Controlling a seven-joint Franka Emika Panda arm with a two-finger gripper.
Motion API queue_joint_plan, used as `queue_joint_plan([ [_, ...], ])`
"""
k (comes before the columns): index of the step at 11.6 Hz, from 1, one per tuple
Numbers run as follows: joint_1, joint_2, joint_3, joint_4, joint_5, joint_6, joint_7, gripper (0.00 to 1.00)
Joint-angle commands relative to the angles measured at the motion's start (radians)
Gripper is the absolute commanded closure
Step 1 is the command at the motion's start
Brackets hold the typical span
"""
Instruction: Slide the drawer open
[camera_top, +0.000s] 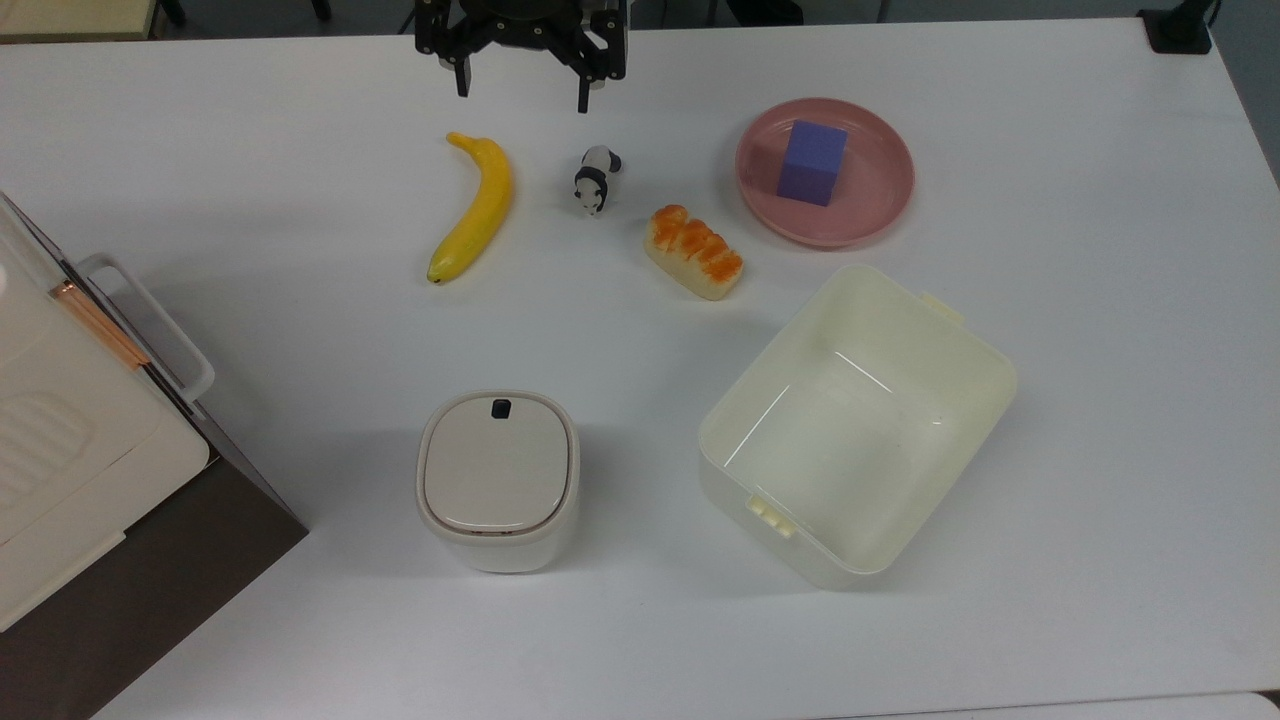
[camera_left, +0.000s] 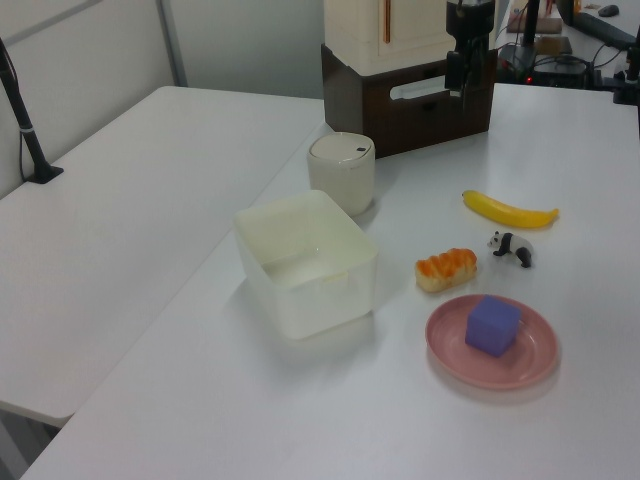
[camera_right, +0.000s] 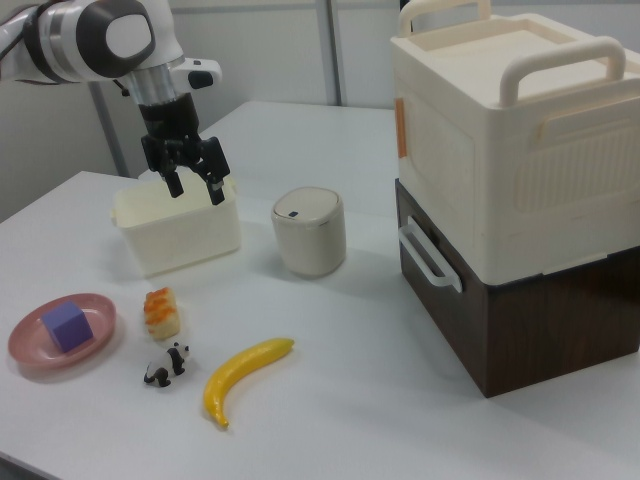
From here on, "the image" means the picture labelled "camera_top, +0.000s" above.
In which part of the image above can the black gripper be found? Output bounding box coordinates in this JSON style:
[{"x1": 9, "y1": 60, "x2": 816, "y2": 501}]
[{"x1": 415, "y1": 0, "x2": 631, "y2": 113}]

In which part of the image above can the wooden drawer with white handle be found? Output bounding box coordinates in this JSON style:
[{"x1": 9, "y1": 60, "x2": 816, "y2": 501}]
[{"x1": 60, "y1": 253, "x2": 216, "y2": 421}]

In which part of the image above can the open cream plastic container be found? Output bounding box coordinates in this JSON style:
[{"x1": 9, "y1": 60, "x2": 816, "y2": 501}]
[{"x1": 697, "y1": 264, "x2": 1019, "y2": 591}]

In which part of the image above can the black white panda figurine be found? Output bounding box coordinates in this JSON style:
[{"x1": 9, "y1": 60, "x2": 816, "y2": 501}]
[{"x1": 573, "y1": 146, "x2": 624, "y2": 217}]

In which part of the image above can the yellow toy banana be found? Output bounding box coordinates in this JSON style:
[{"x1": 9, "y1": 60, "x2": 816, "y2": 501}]
[{"x1": 427, "y1": 132, "x2": 515, "y2": 285}]

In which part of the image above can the orange glazed toy bread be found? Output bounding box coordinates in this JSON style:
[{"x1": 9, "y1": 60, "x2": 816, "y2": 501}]
[{"x1": 644, "y1": 205, "x2": 745, "y2": 302}]

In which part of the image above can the purple foam cube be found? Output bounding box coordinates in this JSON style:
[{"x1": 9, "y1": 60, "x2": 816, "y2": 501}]
[{"x1": 777, "y1": 120, "x2": 849, "y2": 208}]

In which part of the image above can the pink plastic plate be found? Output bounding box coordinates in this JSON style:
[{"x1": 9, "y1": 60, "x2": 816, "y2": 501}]
[{"x1": 735, "y1": 97, "x2": 916, "y2": 250}]

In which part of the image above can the small white lidded bin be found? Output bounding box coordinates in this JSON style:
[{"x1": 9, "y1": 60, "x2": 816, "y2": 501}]
[{"x1": 415, "y1": 389, "x2": 582, "y2": 574}]

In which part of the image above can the beige background table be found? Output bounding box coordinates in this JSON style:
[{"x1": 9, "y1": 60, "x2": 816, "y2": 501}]
[{"x1": 0, "y1": 0, "x2": 161, "y2": 43}]

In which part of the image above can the black table clamp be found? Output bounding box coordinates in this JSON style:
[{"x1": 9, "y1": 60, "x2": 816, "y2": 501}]
[{"x1": 1138, "y1": 0, "x2": 1216, "y2": 54}]

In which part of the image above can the dark brown wooden cabinet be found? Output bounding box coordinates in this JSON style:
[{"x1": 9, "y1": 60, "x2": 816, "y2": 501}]
[{"x1": 0, "y1": 400, "x2": 309, "y2": 720}]

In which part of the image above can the cream storage box with handles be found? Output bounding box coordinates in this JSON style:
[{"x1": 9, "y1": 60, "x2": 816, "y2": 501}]
[{"x1": 0, "y1": 190, "x2": 211, "y2": 633}]

